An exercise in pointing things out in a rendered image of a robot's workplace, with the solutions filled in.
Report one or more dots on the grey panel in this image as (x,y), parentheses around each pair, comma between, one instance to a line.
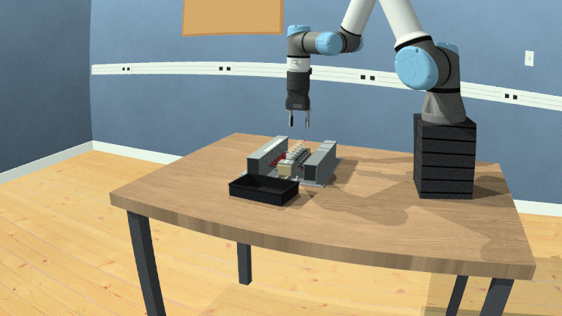
(318,167)

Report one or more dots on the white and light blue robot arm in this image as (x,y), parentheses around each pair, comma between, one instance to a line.
(420,63)

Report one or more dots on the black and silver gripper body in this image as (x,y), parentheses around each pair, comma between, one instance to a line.
(298,84)

